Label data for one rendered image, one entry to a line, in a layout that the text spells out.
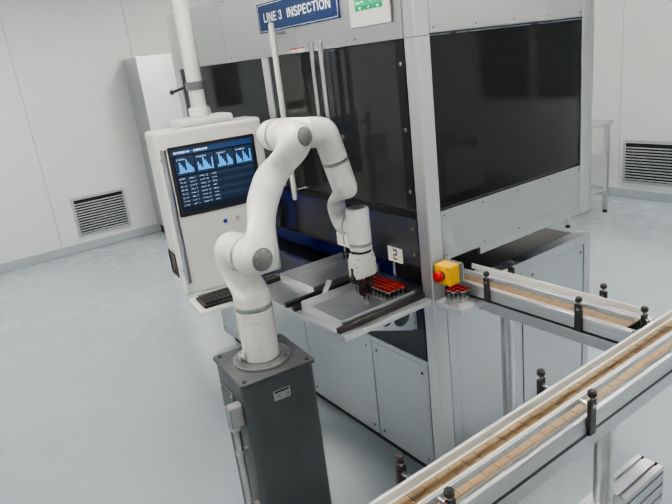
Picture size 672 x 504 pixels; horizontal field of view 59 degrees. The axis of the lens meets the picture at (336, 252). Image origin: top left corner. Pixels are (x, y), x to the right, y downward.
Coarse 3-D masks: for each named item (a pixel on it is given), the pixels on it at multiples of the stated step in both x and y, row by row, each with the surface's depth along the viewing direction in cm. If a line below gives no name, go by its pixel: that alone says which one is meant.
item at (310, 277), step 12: (312, 264) 266; (324, 264) 270; (336, 264) 269; (288, 276) 252; (300, 276) 260; (312, 276) 258; (324, 276) 256; (336, 276) 255; (348, 276) 246; (300, 288) 245; (312, 288) 237
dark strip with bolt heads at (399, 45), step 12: (396, 48) 200; (396, 60) 201; (408, 108) 203; (408, 120) 205; (408, 132) 206; (408, 144) 208; (408, 156) 210; (408, 168) 211; (408, 180) 213; (408, 192) 215; (408, 204) 217
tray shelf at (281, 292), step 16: (272, 288) 250; (288, 288) 248; (416, 288) 232; (272, 304) 238; (416, 304) 218; (304, 320) 220; (320, 320) 214; (384, 320) 209; (336, 336) 204; (352, 336) 201
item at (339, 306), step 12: (336, 288) 233; (348, 288) 236; (312, 300) 227; (324, 300) 230; (336, 300) 230; (348, 300) 228; (360, 300) 227; (372, 300) 226; (396, 300) 217; (312, 312) 219; (324, 312) 212; (336, 312) 219; (348, 312) 218; (360, 312) 208; (372, 312) 211; (336, 324) 207
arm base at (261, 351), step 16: (240, 320) 187; (256, 320) 186; (272, 320) 190; (240, 336) 191; (256, 336) 187; (272, 336) 190; (240, 352) 200; (256, 352) 189; (272, 352) 191; (288, 352) 196; (240, 368) 189; (256, 368) 188; (272, 368) 188
